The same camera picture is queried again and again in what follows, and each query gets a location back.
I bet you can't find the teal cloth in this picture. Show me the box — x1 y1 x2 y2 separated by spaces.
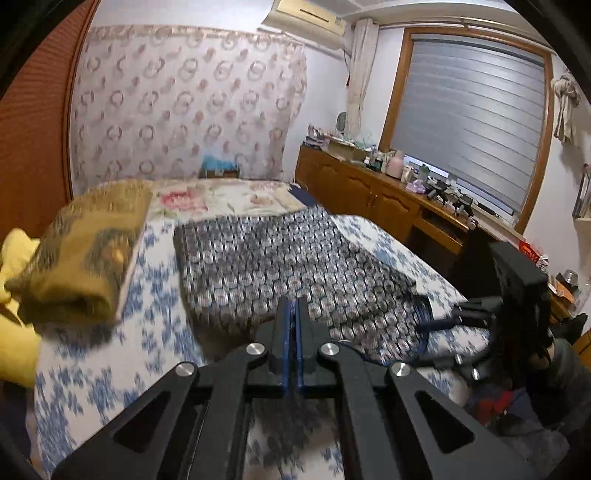
202 156 239 179

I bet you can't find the wooden dresser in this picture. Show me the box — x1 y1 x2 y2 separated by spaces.
294 144 573 324

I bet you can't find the navy circle-patterned garment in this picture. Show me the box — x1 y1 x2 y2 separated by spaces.
173 205 432 365

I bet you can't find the cardboard box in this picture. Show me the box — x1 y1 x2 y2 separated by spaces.
325 138 366 162

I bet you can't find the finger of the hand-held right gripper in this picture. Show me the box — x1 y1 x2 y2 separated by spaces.
418 298 502 332
416 348 497 381

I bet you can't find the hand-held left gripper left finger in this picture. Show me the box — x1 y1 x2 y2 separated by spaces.
51 298 296 480

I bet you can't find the red and navy cloth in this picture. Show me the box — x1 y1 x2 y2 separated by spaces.
465 387 523 426

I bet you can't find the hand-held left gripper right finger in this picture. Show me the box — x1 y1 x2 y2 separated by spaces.
295 298 539 480

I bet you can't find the ring-patterned wall cloth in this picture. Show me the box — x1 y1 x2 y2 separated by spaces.
69 25 309 195

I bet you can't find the person's right forearm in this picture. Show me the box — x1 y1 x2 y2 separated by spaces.
547 339 591 416

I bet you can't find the hanging beige towel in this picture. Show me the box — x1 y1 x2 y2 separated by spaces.
551 69 583 147

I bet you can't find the white corner drape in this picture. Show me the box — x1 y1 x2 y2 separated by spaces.
346 18 380 140

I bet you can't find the red packet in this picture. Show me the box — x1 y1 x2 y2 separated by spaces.
519 240 544 265

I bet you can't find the bed with floral sheet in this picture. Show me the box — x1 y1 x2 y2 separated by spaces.
25 178 495 480

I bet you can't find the navy bed sheet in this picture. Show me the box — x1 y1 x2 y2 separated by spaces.
290 182 326 210

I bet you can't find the grey window blind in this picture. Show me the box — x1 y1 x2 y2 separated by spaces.
390 34 546 217

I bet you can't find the olive patterned folded cloth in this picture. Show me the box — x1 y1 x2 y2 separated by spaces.
4 180 153 324

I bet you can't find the wooden slatted headboard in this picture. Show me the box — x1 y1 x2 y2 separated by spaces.
0 0 100 241

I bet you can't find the yellow cloth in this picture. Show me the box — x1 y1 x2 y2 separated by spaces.
0 228 43 389

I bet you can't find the wall air conditioner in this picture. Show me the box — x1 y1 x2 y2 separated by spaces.
261 0 348 49

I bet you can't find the black device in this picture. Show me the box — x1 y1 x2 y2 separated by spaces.
427 181 477 216

